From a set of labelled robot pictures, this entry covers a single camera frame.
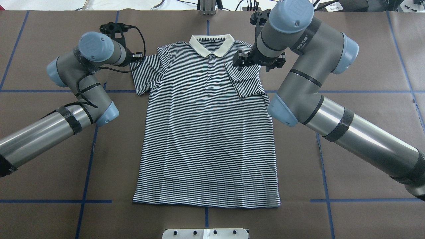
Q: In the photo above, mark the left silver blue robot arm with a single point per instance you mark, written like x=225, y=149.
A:
x=86, y=100

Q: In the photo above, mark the black device with label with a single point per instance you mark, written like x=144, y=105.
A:
x=350, y=5

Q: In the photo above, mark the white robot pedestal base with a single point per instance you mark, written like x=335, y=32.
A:
x=207, y=233

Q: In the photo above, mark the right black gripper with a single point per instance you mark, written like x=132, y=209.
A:
x=259, y=60

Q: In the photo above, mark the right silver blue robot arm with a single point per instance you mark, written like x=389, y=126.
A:
x=321, y=51

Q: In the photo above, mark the navy white striped polo shirt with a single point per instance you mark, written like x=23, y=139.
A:
x=208, y=138

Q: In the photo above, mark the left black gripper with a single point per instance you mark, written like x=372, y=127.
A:
x=137, y=56

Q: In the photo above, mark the wrist black camera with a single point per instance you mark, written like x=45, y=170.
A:
x=259, y=19
x=115, y=31

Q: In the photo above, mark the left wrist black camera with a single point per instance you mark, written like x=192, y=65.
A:
x=115, y=31

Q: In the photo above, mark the aluminium frame post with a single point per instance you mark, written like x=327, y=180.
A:
x=206, y=7

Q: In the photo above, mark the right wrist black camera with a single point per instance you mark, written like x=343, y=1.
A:
x=259, y=19

